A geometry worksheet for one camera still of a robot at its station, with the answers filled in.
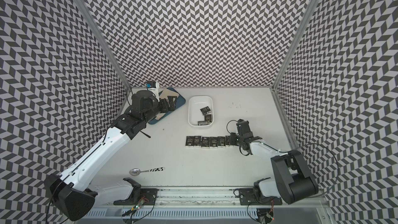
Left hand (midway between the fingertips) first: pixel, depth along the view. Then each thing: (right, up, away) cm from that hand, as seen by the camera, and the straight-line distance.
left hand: (169, 100), depth 74 cm
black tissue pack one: (+8, -24, +15) cm, 30 cm away
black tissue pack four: (+22, -24, +15) cm, 36 cm away
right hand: (+33, -24, +17) cm, 44 cm away
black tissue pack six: (+30, -23, +15) cm, 41 cm away
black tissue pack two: (+13, -24, +15) cm, 31 cm away
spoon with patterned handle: (-18, -37, +4) cm, 41 cm away
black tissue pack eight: (+16, -14, +22) cm, 30 cm away
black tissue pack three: (+17, -25, +15) cm, 33 cm away
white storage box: (+10, -2, +31) cm, 33 cm away
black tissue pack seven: (+18, -7, +30) cm, 36 cm away
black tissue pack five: (+27, -24, +15) cm, 39 cm away
